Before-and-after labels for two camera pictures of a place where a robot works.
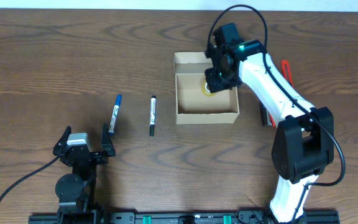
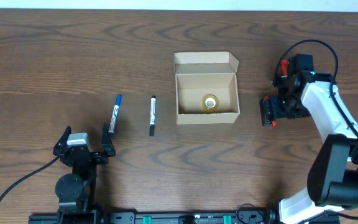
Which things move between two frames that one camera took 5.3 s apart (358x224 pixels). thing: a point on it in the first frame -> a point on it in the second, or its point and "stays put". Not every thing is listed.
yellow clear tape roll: [206, 90] -> [210, 103]
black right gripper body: [216, 79] -> [289, 107]
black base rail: [96, 216] stays put
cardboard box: [192, 106] stays put
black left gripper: [109, 149] stays put
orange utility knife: [286, 71] stays put
